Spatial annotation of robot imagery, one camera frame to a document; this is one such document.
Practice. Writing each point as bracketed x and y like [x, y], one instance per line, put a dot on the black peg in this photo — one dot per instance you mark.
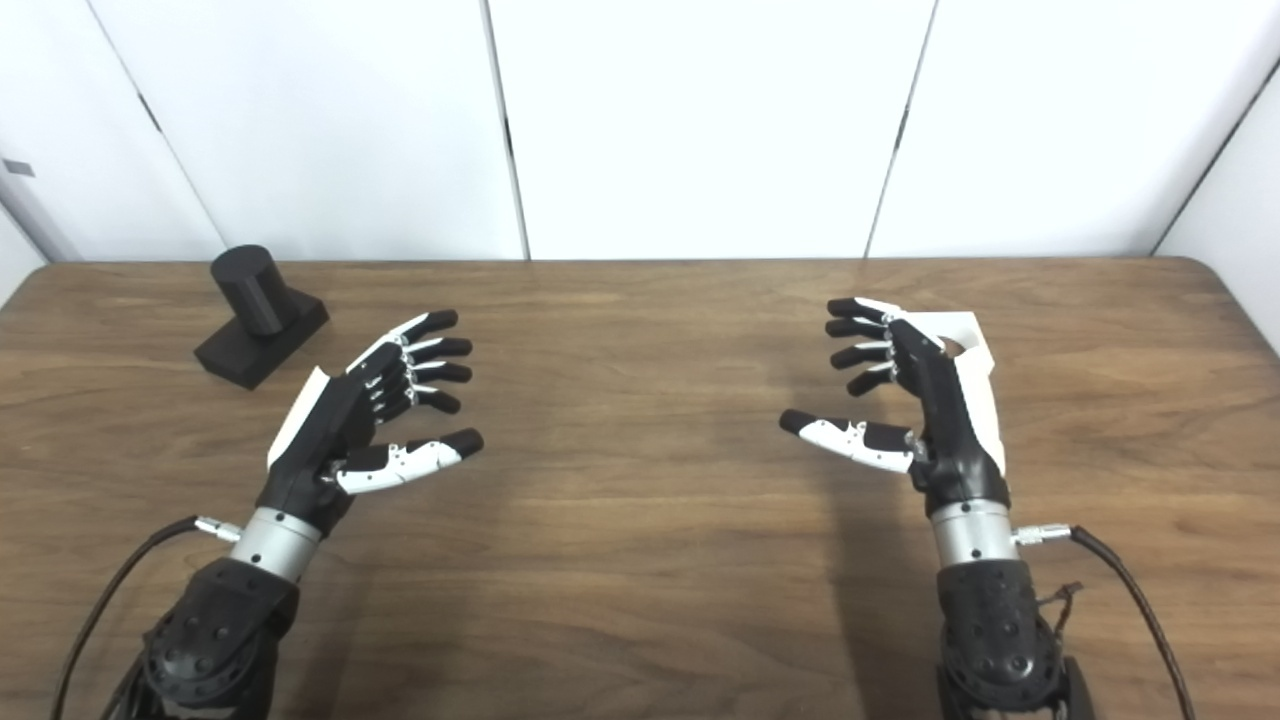
[250, 290]

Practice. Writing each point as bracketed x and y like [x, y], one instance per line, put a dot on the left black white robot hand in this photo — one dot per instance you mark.
[325, 430]

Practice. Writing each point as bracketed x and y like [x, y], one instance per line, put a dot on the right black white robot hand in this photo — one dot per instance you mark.
[945, 430]

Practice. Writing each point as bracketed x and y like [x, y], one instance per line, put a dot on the small grey wall tag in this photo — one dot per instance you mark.
[18, 168]

